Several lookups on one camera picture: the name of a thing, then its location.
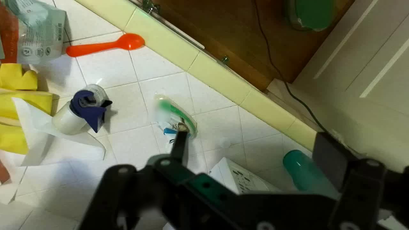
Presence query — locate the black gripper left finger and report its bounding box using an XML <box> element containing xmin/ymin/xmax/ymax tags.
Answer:
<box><xmin>78</xmin><ymin>129</ymin><xmax>240</xmax><ymax>230</ymax></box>

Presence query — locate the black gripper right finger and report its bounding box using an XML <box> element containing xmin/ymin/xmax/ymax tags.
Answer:
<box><xmin>312</xmin><ymin>132</ymin><xmax>409</xmax><ymax>230</ymax></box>

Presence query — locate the white and green pack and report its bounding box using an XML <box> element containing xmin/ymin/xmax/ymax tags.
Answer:
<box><xmin>153</xmin><ymin>95</ymin><xmax>198</xmax><ymax>144</ymax></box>

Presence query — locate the white cabinet door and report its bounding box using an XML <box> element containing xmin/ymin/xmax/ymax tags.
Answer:
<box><xmin>294</xmin><ymin>0</ymin><xmax>409</xmax><ymax>171</ymax></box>

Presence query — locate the teal plastic cup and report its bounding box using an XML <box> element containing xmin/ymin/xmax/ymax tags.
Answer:
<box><xmin>283</xmin><ymin>149</ymin><xmax>340</xmax><ymax>199</ymax></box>

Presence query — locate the white paper sheet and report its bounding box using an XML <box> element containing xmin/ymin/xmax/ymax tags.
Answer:
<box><xmin>208</xmin><ymin>157</ymin><xmax>279</xmax><ymax>194</ymax></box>

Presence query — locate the orange plastic spoon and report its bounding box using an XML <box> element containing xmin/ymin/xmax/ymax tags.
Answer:
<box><xmin>65</xmin><ymin>33</ymin><xmax>146</xmax><ymax>57</ymax></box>

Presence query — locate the green round lid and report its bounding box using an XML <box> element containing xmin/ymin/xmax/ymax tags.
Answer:
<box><xmin>286</xmin><ymin>0</ymin><xmax>335</xmax><ymax>32</ymax></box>

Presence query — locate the white coffee bag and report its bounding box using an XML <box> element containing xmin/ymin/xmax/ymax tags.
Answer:
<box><xmin>3</xmin><ymin>0</ymin><xmax>67</xmax><ymax>64</ymax></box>

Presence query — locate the black cable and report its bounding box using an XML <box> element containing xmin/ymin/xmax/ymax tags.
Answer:
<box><xmin>253</xmin><ymin>0</ymin><xmax>330</xmax><ymax>134</ymax></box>

